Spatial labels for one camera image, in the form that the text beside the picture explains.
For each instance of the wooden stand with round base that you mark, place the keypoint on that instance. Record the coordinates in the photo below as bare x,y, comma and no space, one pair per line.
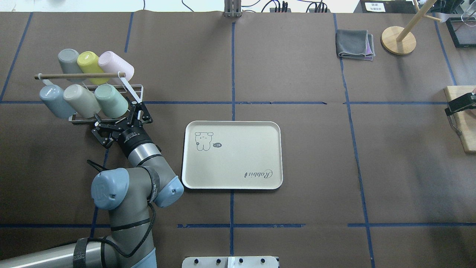
399,40

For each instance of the grey cup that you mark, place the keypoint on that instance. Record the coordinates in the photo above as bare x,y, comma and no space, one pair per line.
67,59

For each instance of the blue-grey cup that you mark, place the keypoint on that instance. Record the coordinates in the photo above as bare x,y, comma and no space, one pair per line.
52,97

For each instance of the wooden cutting board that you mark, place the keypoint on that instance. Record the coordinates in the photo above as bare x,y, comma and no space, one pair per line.
465,120

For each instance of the pink cup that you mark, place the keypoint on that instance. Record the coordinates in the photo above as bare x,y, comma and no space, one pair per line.
110,62

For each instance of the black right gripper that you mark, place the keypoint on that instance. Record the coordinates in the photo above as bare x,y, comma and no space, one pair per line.
462,102

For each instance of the beige rabbit tray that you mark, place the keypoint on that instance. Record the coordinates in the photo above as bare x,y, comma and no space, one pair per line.
232,155

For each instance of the beige cup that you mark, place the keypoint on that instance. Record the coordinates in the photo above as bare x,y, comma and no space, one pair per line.
82,100

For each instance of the aluminium frame post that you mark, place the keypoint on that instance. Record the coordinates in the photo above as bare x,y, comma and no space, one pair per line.
232,8

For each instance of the green cup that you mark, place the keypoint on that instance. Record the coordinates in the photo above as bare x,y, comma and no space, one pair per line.
112,103

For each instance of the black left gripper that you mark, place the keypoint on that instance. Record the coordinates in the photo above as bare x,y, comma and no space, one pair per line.
132,139

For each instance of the black square tray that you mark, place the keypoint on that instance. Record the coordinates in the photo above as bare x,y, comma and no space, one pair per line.
462,35

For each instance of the grey folded cloth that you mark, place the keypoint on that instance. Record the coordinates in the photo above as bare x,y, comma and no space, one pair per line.
354,44

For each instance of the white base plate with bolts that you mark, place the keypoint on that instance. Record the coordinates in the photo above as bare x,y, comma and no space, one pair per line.
231,262

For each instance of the yellow cup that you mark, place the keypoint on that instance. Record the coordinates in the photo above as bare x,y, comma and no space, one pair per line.
88,63

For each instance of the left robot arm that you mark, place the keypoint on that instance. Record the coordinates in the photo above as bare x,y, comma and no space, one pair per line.
129,195

